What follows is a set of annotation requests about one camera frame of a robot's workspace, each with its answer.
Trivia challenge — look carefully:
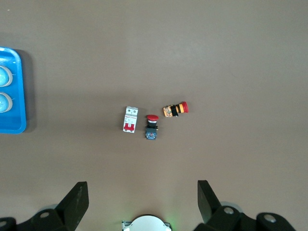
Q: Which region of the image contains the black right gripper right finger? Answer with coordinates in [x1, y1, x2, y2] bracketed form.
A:
[193, 180, 244, 231]

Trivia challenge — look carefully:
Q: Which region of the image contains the red emergency button orange body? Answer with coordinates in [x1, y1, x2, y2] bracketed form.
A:
[163, 101, 189, 118]

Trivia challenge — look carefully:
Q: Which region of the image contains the blue plastic tray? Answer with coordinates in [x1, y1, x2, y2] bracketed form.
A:
[0, 47, 27, 135]

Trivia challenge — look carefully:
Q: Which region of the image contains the white circuit breaker red switch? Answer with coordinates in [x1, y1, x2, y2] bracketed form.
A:
[122, 106, 139, 133]

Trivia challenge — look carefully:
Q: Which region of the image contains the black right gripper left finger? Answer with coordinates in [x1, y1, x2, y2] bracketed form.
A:
[26, 181, 90, 231]

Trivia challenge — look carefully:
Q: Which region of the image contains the red push button black body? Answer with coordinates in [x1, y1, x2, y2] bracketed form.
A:
[145, 114, 159, 141]

